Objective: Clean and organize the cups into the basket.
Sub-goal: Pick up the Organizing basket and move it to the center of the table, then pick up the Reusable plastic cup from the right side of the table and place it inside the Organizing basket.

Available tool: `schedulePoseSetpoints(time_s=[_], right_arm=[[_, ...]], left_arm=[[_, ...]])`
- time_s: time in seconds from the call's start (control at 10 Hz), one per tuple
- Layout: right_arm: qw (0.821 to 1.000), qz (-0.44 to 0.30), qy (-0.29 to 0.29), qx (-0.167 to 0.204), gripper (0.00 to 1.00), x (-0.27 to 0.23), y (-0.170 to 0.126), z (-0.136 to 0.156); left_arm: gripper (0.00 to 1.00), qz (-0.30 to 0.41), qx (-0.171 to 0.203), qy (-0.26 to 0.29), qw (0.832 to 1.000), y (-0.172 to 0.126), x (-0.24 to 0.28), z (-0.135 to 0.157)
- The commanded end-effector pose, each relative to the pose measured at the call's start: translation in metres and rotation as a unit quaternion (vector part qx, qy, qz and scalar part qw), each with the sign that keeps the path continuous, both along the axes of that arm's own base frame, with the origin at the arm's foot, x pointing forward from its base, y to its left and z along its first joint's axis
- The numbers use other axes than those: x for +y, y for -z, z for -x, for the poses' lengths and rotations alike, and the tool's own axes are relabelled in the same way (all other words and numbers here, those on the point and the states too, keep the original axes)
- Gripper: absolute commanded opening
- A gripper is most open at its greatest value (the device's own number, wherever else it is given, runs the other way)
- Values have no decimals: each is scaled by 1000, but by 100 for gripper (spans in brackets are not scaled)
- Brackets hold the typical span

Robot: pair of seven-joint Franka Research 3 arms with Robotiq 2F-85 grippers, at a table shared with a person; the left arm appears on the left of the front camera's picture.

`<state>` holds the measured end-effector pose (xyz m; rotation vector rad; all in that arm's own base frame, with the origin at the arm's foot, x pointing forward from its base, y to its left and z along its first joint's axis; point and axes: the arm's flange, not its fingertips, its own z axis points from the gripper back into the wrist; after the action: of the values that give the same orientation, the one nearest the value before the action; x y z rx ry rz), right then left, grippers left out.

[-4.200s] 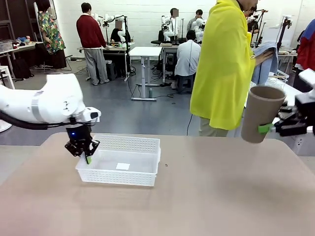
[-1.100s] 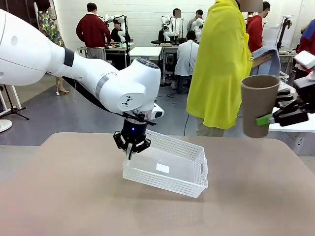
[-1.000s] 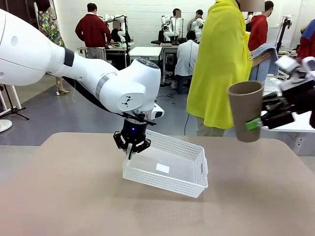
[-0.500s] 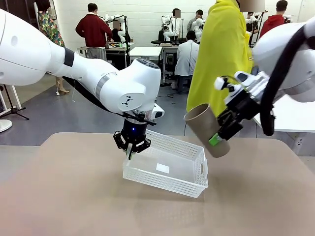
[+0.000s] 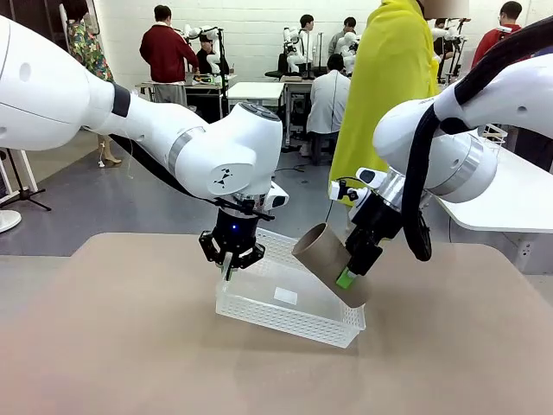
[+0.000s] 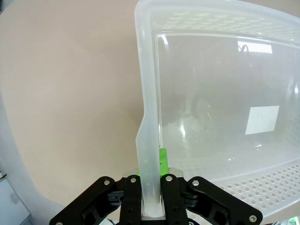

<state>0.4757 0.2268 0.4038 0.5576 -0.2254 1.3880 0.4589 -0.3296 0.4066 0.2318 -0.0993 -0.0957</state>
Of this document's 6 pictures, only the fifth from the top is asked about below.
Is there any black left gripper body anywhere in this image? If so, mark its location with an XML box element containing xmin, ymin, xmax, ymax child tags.
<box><xmin>213</xmin><ymin>207</ymin><xmax>261</xmax><ymax>257</ymax></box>

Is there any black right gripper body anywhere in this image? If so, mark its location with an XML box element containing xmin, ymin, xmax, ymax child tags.
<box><xmin>351</xmin><ymin>191</ymin><xmax>406</xmax><ymax>244</ymax></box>

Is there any brown paper cup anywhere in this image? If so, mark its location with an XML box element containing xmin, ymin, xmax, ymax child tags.
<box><xmin>291</xmin><ymin>222</ymin><xmax>369</xmax><ymax>309</ymax></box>

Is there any white perforated plastic basket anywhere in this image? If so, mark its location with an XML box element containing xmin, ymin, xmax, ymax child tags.
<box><xmin>215</xmin><ymin>227</ymin><xmax>368</xmax><ymax>349</ymax></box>

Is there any seated person in white coat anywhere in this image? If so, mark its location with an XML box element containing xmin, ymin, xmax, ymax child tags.
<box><xmin>299</xmin><ymin>53</ymin><xmax>352</xmax><ymax>166</ymax></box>

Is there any person in yellow cape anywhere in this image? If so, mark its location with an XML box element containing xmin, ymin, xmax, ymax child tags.
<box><xmin>328</xmin><ymin>0</ymin><xmax>442</xmax><ymax>237</ymax></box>

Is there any white height adjustable desk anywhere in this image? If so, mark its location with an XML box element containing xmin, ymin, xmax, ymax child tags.
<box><xmin>226</xmin><ymin>81</ymin><xmax>285</xmax><ymax>120</ymax></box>

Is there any grey workbench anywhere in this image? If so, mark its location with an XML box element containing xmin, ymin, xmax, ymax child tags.
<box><xmin>135</xmin><ymin>72</ymin><xmax>239</xmax><ymax>122</ymax></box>

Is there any person in grey top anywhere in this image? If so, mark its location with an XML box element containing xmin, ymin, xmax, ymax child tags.
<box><xmin>327</xmin><ymin>16</ymin><xmax>359</xmax><ymax>58</ymax></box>

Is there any person in red sweater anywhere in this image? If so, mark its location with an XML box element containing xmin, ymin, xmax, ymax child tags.
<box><xmin>138</xmin><ymin>4</ymin><xmax>200</xmax><ymax>107</ymax></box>

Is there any standing person in white shirt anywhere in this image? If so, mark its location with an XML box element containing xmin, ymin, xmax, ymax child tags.
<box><xmin>297</xmin><ymin>13</ymin><xmax>317</xmax><ymax>75</ymax></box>

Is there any black floor tripod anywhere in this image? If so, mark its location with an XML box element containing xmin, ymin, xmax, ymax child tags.
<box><xmin>0</xmin><ymin>148</ymin><xmax>53</xmax><ymax>214</ymax></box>

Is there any white round fan base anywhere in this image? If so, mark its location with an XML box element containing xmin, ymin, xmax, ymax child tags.
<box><xmin>0</xmin><ymin>208</ymin><xmax>23</xmax><ymax>235</ymax></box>

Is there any person in red hoodie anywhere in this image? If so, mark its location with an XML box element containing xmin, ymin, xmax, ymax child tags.
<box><xmin>470</xmin><ymin>0</ymin><xmax>537</xmax><ymax>71</ymax></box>

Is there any person in floral dress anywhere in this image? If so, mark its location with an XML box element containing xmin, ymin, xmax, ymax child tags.
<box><xmin>64</xmin><ymin>0</ymin><xmax>124</xmax><ymax>169</ymax></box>

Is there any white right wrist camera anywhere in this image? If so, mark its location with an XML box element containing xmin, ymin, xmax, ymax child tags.
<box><xmin>329</xmin><ymin>177</ymin><xmax>363</xmax><ymax>203</ymax></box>

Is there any black right arm cable sleeve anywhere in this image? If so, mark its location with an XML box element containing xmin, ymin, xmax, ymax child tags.
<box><xmin>403</xmin><ymin>14</ymin><xmax>553</xmax><ymax>262</ymax></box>

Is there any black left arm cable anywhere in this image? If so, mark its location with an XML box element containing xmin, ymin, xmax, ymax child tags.
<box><xmin>109</xmin><ymin>133</ymin><xmax>218</xmax><ymax>203</ymax></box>

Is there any white wire dish rack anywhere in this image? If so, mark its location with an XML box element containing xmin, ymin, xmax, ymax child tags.
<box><xmin>482</xmin><ymin>122</ymin><xmax>510</xmax><ymax>151</ymax></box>

